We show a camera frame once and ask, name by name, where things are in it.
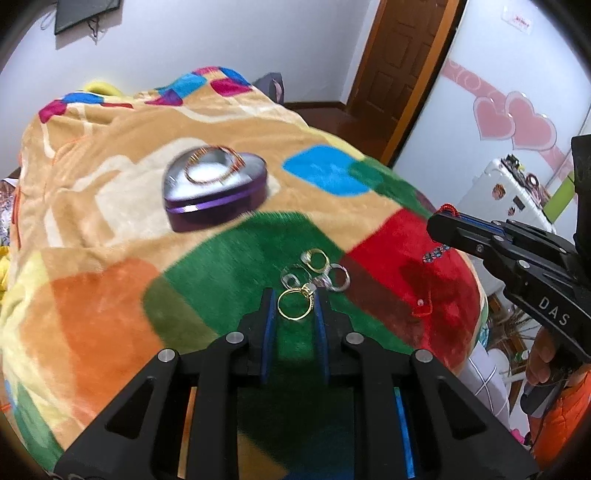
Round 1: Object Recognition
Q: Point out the wall-mounted black television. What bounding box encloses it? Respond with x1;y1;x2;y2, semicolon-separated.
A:
54;0;121;35

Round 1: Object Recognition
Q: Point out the gold ring with stone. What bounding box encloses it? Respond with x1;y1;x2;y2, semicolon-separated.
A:
275;283;319;322

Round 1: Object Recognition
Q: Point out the white wardrobe sliding door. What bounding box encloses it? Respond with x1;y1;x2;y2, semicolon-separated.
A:
393;1;590;207

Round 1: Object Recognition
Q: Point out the colourful patchwork fleece blanket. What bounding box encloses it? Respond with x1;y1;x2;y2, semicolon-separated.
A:
1;67;488;470

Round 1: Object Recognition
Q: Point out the dark grey bag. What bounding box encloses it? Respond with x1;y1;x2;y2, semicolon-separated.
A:
253;72;284;105

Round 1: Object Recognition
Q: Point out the yellow pillow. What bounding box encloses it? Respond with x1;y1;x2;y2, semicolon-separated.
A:
83;80;125;97

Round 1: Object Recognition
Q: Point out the large silver ring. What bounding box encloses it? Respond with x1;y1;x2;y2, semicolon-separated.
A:
314;263;352;293

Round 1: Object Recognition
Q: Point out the blue beaded bracelet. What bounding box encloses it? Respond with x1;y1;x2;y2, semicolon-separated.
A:
421;244;453;264

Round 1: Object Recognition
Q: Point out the copper bracelet in tin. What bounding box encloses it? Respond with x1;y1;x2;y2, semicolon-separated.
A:
183;144;249;185

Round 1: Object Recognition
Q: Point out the yellow cloth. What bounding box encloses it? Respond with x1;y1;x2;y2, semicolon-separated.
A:
0;246;11;301

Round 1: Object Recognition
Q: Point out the silver square-centre ring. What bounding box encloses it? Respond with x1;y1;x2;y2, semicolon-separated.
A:
279;263;312;292

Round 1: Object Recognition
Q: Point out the brown wooden door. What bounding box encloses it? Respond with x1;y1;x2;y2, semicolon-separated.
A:
346;0;466;165

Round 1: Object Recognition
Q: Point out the right hand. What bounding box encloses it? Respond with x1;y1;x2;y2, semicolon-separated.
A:
526;328;556;385

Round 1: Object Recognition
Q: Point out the purple heart-shaped tin box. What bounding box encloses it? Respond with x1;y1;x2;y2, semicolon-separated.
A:
162;145;269;233

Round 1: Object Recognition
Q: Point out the gold ring upper right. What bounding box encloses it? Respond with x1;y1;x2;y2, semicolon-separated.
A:
299;247;330;273

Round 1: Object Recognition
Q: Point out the white suitcase with stickers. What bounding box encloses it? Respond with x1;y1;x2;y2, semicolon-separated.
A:
456;155;556;233

